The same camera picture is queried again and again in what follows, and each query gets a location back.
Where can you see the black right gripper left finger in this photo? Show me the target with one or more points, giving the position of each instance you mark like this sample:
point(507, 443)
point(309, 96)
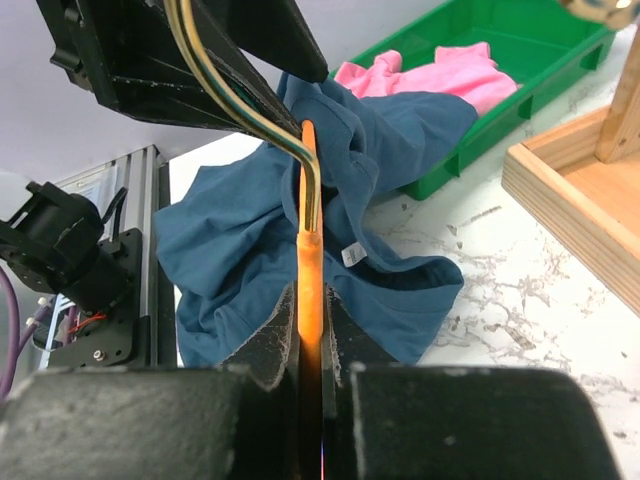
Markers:
point(234, 421)

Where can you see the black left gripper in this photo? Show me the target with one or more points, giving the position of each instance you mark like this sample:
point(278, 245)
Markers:
point(124, 53)

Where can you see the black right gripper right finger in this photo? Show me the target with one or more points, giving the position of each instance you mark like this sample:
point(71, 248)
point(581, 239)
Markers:
point(387, 420)

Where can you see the orange plastic hanger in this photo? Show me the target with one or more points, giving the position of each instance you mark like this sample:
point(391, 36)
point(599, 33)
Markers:
point(309, 242)

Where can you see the pink cloth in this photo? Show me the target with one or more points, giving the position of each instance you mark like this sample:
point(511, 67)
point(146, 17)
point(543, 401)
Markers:
point(467, 72)

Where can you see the green plastic tray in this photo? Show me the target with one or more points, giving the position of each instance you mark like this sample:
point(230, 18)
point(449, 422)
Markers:
point(508, 59)

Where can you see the wooden clothes rack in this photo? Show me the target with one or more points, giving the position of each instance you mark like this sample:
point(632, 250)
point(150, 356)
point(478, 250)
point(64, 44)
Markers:
point(580, 180)

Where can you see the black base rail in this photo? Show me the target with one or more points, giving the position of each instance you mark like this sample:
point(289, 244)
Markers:
point(141, 333)

